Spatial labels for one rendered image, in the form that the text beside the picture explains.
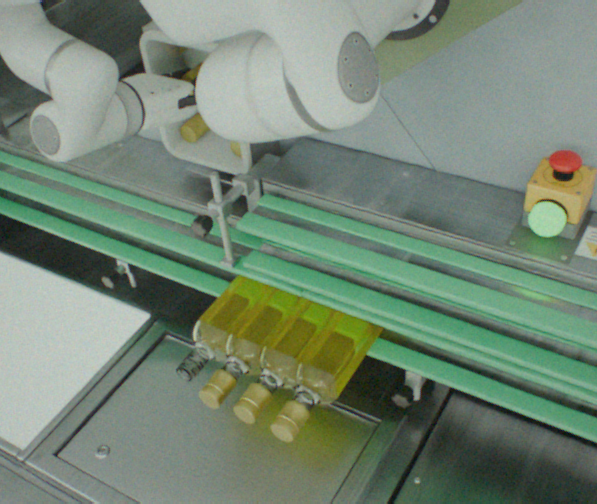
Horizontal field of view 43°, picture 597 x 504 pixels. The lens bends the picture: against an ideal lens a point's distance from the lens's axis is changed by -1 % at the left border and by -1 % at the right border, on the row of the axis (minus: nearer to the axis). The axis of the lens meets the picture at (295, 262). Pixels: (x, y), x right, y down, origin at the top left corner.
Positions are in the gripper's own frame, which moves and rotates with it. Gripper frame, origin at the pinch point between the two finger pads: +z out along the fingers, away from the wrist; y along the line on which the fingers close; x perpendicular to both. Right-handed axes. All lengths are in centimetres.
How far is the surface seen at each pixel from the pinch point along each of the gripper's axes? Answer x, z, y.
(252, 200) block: -16.2, -0.2, 11.0
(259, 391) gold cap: -32.1, -21.2, 26.5
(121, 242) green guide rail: -31.1, -1.4, -16.1
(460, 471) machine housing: -47, -5, 51
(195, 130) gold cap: -10.1, 6.0, -4.6
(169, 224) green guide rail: -24.1, -1.7, -4.4
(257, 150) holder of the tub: -10.8, 5.9, 7.7
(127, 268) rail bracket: -34.1, -4.0, -12.6
